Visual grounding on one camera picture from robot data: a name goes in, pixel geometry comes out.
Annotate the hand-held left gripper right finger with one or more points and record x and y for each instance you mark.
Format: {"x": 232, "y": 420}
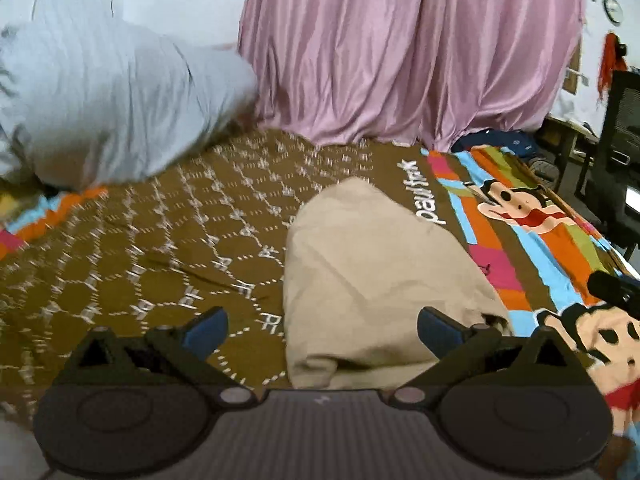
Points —
{"x": 440, "y": 332}

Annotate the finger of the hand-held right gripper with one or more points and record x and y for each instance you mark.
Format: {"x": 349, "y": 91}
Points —
{"x": 614, "y": 290}

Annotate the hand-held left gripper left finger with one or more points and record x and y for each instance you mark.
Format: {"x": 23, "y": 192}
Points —
{"x": 205, "y": 331}

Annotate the beige hooded jacket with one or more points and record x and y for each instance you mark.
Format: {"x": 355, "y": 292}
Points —
{"x": 370, "y": 280}

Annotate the brown cartoon printed blanket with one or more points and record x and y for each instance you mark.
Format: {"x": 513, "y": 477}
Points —
{"x": 165, "y": 240}

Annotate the black office chair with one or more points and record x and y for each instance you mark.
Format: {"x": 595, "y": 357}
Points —
{"x": 617, "y": 150}

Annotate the wooden desk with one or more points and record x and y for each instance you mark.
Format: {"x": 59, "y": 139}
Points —
{"x": 567, "y": 135}

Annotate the dark blue cloth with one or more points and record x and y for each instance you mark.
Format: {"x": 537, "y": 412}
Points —
{"x": 502, "y": 141}

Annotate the orange hanging cloth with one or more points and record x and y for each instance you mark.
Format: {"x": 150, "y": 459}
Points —
{"x": 612, "y": 62}

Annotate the grey striped pillow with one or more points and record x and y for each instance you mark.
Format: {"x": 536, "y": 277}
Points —
{"x": 105, "y": 105}

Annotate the pink curtain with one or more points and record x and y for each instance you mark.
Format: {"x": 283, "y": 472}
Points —
{"x": 400, "y": 50}

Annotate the round wall clock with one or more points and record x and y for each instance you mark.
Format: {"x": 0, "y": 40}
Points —
{"x": 612, "y": 9}

